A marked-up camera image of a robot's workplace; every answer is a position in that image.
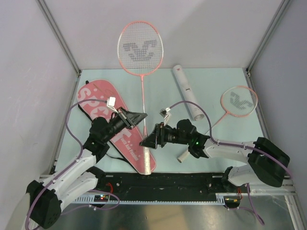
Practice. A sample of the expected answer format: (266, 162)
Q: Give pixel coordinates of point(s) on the pink badminton racket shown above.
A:
(238, 101)
(140, 50)

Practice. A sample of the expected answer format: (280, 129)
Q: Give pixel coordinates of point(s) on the right aluminium frame post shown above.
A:
(278, 16)

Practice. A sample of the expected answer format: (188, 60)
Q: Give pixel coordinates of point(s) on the aluminium frame post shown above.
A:
(278, 16)
(58, 34)

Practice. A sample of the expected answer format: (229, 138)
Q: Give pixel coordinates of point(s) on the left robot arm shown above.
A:
(49, 198)

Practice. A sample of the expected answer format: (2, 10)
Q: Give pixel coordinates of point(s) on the translucent shuttlecock tube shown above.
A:
(187, 92)

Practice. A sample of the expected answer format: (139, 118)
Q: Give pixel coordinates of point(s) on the pink racket cover bag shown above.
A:
(127, 141)

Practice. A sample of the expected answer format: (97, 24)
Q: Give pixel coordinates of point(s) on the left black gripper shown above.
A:
(130, 119)

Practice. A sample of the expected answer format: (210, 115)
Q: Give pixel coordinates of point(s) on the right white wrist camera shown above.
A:
(165, 113)

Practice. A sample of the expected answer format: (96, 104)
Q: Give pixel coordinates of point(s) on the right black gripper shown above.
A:
(157, 137)

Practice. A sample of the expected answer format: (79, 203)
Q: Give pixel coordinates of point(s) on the left aluminium frame post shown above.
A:
(58, 34)

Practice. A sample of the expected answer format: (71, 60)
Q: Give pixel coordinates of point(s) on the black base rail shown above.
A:
(165, 184)

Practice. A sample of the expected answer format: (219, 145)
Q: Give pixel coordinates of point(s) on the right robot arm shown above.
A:
(263, 161)

